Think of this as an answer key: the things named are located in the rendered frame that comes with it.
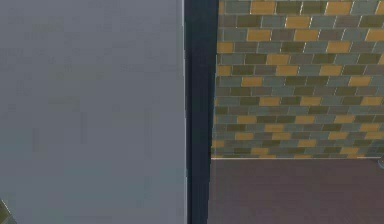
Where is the grey refrigerator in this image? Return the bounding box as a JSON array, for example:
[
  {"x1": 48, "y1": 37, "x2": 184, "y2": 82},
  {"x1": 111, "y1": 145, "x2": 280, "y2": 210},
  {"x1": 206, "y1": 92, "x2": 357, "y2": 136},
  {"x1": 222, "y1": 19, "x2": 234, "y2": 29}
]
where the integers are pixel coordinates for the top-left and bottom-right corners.
[{"x1": 0, "y1": 0, "x2": 220, "y2": 224}]

